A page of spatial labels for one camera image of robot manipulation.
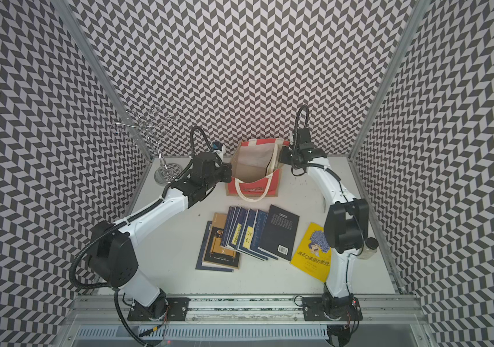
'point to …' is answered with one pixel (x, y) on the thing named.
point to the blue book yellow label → (243, 231)
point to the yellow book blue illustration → (313, 253)
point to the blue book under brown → (199, 266)
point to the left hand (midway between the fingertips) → (231, 165)
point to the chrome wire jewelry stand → (150, 121)
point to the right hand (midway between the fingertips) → (284, 157)
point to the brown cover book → (215, 254)
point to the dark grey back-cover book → (279, 233)
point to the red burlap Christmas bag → (256, 171)
